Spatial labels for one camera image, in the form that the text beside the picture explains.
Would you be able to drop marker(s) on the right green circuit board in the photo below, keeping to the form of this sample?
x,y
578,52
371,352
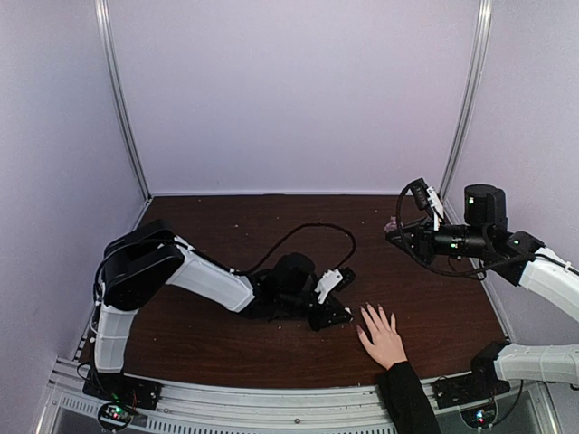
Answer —
x,y
479,417

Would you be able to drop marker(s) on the left green circuit board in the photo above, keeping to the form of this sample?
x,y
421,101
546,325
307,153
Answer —
x,y
115,416

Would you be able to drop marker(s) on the aluminium corner post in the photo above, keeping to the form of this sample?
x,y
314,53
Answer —
x,y
477,61
107,40

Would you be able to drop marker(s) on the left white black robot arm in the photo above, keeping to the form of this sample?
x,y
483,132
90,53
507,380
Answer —
x,y
137,265

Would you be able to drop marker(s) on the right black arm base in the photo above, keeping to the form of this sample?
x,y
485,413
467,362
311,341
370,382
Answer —
x,y
479,384

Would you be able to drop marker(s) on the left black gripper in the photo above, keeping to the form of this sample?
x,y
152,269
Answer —
x,y
333,308

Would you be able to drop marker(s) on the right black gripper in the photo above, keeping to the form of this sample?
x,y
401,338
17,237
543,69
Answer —
x,y
422,242

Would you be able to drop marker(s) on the green circuit board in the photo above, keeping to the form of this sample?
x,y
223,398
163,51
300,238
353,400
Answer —
x,y
115,416
479,417

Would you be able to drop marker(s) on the person's bare hand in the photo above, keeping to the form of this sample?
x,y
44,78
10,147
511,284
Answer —
x,y
379,337

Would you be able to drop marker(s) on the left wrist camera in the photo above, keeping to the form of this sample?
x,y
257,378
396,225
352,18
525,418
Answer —
x,y
333,280

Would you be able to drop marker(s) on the black sleeved forearm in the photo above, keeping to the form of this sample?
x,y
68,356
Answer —
x,y
405,400

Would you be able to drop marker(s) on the aluminium front rail frame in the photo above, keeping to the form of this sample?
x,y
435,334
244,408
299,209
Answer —
x,y
195,408

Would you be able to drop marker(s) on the purple nail polish bottle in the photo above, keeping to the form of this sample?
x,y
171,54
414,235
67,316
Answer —
x,y
391,226

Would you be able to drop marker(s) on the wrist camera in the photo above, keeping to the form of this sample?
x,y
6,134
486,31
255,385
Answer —
x,y
333,280
427,199

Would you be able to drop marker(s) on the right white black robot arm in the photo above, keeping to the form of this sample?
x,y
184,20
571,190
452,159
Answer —
x,y
483,243

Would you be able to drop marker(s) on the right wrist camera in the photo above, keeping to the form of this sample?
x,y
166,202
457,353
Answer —
x,y
427,199

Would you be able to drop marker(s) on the left aluminium corner post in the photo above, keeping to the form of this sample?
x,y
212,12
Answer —
x,y
107,40

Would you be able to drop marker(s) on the right aluminium corner post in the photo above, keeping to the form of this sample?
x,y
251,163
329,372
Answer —
x,y
477,61

